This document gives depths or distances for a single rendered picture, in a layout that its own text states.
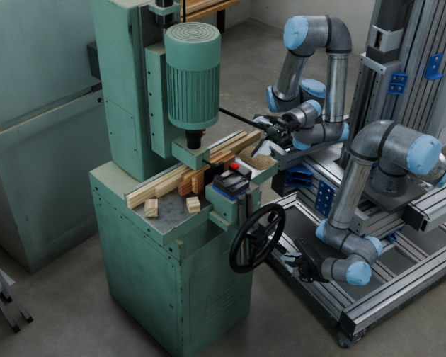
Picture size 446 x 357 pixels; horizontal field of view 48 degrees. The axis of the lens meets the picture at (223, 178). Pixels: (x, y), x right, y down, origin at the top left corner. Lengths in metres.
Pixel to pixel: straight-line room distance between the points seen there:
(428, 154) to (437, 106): 0.83
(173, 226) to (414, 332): 1.46
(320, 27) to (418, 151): 0.63
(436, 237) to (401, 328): 0.54
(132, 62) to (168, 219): 0.54
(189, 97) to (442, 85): 1.14
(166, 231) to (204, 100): 0.45
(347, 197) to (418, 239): 1.23
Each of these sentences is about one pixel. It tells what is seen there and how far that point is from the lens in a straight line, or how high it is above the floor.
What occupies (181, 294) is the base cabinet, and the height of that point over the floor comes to 0.53.
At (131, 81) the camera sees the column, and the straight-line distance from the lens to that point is 1.79.
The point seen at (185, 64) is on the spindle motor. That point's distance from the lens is 1.57.
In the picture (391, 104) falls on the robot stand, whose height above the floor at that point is 1.07.
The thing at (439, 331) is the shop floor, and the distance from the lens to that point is 2.78.
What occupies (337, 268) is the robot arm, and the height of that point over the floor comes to 0.86.
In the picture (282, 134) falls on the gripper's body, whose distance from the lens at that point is 1.83.
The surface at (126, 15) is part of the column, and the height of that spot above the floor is 1.49.
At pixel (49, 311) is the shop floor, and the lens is 2.70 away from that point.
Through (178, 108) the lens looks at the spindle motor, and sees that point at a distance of 1.66.
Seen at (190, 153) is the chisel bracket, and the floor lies 1.03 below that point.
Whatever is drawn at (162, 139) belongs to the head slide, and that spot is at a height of 1.05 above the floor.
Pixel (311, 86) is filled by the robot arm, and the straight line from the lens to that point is 2.25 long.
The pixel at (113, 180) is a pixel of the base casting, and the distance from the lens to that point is 2.07.
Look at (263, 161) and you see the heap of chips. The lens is 1.96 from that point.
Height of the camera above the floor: 2.09
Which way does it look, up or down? 39 degrees down
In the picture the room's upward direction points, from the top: 2 degrees clockwise
